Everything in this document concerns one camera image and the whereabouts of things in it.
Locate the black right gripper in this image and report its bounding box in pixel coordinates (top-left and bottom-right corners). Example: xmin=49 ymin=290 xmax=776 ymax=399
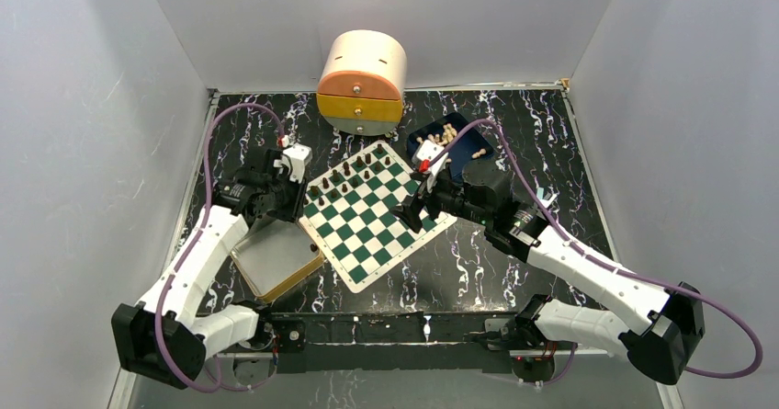
xmin=389 ymin=167 xmax=491 ymax=233

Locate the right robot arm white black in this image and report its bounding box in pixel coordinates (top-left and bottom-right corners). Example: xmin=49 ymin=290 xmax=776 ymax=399
xmin=391 ymin=170 xmax=705 ymax=385

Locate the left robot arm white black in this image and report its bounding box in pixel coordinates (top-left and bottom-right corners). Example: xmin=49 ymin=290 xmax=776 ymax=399
xmin=111 ymin=144 xmax=311 ymax=392

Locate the green white chess board mat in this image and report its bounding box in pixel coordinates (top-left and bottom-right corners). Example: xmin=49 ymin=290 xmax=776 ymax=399
xmin=299 ymin=141 xmax=457 ymax=293

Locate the pile of light chess pieces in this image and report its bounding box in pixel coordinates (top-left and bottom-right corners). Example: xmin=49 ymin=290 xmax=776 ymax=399
xmin=413 ymin=123 xmax=458 ymax=147

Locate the gold metal tin tray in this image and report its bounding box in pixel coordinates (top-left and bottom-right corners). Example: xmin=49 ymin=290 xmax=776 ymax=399
xmin=231 ymin=217 xmax=324 ymax=304

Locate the blue square tray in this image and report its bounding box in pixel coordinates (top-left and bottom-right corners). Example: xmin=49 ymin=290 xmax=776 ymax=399
xmin=406 ymin=112 xmax=494 ymax=182

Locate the light wooden pawn lone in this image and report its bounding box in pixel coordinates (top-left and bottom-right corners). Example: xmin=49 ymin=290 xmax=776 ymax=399
xmin=471 ymin=148 xmax=487 ymax=160

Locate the small white teal object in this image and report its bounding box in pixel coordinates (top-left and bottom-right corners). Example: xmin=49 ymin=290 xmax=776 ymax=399
xmin=536 ymin=187 xmax=557 ymax=206

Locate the round wooden drawer cabinet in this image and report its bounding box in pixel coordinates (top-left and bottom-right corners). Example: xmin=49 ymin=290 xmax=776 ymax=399
xmin=316 ymin=29 xmax=407 ymax=136

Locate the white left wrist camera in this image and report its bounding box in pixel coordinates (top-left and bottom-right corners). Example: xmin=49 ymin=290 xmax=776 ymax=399
xmin=274 ymin=143 xmax=312 ymax=184

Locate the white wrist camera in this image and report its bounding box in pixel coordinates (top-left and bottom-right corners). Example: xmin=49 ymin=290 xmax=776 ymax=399
xmin=412 ymin=140 xmax=448 ymax=192
xmin=274 ymin=143 xmax=312 ymax=184

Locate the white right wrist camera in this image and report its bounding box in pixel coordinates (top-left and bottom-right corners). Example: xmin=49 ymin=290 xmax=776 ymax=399
xmin=412 ymin=140 xmax=448 ymax=192

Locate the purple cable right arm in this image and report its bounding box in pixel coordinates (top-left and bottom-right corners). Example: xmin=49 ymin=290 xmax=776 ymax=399
xmin=428 ymin=119 xmax=763 ymax=389

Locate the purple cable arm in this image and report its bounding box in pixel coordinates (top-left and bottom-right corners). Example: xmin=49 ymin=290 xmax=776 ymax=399
xmin=428 ymin=119 xmax=763 ymax=389
xmin=154 ymin=102 xmax=290 ymax=394

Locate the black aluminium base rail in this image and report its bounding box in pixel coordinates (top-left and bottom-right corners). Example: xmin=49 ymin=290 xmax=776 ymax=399
xmin=121 ymin=312 xmax=610 ymax=389

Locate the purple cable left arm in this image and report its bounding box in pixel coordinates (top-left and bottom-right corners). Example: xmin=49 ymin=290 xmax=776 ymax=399
xmin=154 ymin=102 xmax=290 ymax=394

